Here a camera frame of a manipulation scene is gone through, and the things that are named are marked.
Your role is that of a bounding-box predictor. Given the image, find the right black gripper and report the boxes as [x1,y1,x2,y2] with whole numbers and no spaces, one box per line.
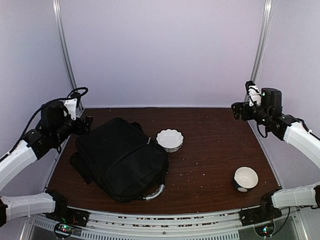
[231,101,271,126]

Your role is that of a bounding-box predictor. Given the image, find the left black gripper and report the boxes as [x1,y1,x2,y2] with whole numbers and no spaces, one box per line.
[52,115,93,144]

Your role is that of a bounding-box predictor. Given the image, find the black student backpack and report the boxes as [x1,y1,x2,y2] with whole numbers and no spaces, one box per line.
[69,117,169,203]

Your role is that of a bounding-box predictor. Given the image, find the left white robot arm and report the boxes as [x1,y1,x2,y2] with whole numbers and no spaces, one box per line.
[0,96,93,225]

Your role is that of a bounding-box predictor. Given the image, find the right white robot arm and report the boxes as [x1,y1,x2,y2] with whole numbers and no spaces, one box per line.
[231,102,320,221]

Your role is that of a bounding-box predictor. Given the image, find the white and dark blue bowl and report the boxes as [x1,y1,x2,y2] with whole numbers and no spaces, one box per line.
[233,166,259,193]

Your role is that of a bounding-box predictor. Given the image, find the white fluted ceramic bowl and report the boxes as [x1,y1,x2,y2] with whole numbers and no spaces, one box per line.
[155,129,184,153]

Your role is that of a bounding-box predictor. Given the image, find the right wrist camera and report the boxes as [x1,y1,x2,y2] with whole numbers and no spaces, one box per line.
[245,80,262,107]

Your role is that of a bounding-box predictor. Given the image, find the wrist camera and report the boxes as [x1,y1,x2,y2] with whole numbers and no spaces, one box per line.
[245,80,262,107]
[63,92,82,121]

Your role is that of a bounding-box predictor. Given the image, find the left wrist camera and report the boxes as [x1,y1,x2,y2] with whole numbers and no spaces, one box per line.
[63,92,82,121]

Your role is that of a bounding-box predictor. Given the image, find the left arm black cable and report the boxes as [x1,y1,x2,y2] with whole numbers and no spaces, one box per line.
[9,86,90,151]

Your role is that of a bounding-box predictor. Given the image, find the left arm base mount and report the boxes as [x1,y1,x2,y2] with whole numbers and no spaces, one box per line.
[45,208,90,240]

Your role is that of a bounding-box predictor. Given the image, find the right aluminium corner post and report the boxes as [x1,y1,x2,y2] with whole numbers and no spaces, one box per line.
[250,0,273,84]

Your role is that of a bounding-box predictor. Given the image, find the aluminium corner post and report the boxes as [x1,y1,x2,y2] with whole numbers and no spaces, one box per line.
[51,0,85,111]
[250,0,273,84]

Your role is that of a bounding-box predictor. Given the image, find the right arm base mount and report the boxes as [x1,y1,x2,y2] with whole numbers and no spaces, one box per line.
[239,206,282,238]

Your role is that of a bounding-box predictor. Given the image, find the left aluminium corner post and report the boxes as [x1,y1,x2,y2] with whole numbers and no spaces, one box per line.
[51,0,85,111]

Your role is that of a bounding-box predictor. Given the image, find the aluminium front rail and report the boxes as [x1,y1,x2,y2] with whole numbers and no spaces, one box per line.
[19,207,309,240]

